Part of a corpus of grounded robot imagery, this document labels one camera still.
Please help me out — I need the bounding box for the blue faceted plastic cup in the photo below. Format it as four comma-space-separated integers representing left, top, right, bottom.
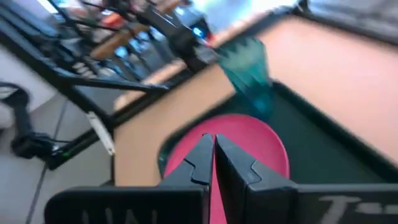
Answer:
215, 35, 277, 121

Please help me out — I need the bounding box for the pink plastic plate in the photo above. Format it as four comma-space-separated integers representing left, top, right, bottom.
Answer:
162, 113, 291, 224

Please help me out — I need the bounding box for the white tag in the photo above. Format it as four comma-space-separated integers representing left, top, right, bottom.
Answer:
86, 111, 116, 156

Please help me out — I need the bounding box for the dark green serving tray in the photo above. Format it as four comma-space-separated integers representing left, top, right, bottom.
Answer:
157, 80, 398, 188

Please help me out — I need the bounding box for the black cable bundle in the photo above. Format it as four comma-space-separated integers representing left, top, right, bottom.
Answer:
0, 81, 73, 160

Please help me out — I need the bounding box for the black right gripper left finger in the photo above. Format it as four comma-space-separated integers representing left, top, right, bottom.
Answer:
44, 133, 216, 224

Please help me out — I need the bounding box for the black aluminium table frame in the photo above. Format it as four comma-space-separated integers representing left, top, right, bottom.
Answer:
0, 0, 398, 170

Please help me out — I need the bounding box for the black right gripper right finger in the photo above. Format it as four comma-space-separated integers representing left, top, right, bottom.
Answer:
215, 133, 398, 224

